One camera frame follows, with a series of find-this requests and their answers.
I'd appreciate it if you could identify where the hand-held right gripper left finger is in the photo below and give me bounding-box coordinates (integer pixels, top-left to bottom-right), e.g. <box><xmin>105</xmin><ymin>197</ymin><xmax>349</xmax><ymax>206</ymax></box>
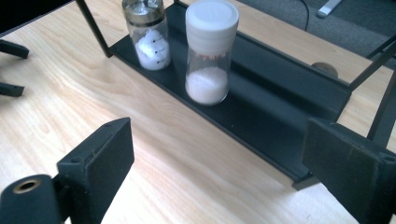
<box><xmin>56</xmin><ymin>117</ymin><xmax>135</xmax><ymax>224</ymax></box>

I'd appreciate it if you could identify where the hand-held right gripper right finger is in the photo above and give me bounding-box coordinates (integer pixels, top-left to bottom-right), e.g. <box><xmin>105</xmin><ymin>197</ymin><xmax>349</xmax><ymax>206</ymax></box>
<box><xmin>301</xmin><ymin>117</ymin><xmax>396</xmax><ymax>224</ymax></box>

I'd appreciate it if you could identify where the black metal rack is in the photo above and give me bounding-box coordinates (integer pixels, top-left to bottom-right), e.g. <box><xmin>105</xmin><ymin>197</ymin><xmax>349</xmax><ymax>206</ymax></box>
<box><xmin>74</xmin><ymin>0</ymin><xmax>396</xmax><ymax>191</ymax></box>

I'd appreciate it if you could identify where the glass jar with silver lid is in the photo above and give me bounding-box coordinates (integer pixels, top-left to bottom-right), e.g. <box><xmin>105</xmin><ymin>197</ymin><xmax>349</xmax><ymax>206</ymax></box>
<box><xmin>121</xmin><ymin>0</ymin><xmax>172</xmax><ymax>72</ymax></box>

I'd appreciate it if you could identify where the glass jar with white lid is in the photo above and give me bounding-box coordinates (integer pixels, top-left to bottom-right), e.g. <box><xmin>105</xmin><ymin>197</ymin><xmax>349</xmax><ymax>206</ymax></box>
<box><xmin>184</xmin><ymin>0</ymin><xmax>240</xmax><ymax>107</ymax></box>

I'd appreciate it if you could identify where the white power strip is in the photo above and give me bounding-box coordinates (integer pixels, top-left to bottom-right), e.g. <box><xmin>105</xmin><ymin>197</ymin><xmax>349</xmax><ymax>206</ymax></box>
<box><xmin>316</xmin><ymin>0</ymin><xmax>343</xmax><ymax>19</ymax></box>

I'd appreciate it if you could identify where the black cable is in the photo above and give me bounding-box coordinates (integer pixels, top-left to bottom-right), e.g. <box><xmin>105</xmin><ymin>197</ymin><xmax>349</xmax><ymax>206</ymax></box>
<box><xmin>298</xmin><ymin>0</ymin><xmax>311</xmax><ymax>33</ymax></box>

